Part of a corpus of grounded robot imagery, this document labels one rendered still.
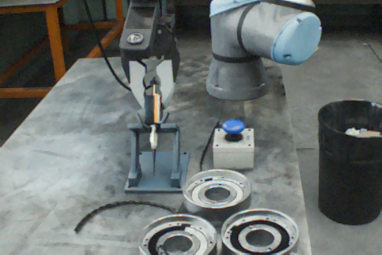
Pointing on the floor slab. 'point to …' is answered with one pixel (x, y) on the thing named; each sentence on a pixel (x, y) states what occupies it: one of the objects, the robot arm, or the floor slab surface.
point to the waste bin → (350, 161)
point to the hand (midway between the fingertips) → (153, 103)
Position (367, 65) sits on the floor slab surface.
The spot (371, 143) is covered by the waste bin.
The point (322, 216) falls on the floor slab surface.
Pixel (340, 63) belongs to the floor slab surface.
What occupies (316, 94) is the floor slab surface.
